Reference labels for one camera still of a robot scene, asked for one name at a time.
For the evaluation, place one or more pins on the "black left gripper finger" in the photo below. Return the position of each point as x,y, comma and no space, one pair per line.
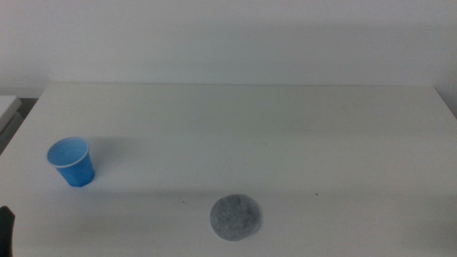
5,232

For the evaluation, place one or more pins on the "blue plastic cup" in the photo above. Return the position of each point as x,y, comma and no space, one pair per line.
75,170

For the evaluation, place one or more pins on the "round grey felt cup mat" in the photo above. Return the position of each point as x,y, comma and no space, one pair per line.
235,217

